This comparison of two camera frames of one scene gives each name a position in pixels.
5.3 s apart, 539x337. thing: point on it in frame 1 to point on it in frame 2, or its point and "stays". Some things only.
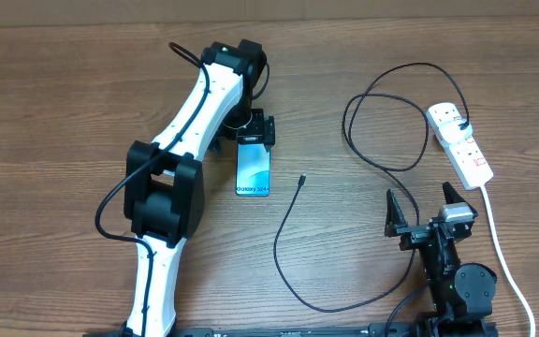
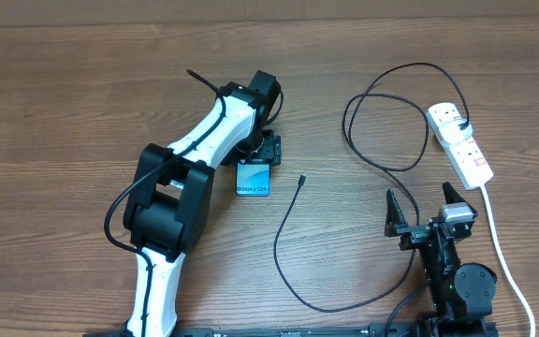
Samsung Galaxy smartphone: (253, 169) stays
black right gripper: (411, 234) stays
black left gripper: (262, 129) to (269, 154)
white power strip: (464, 157) stays
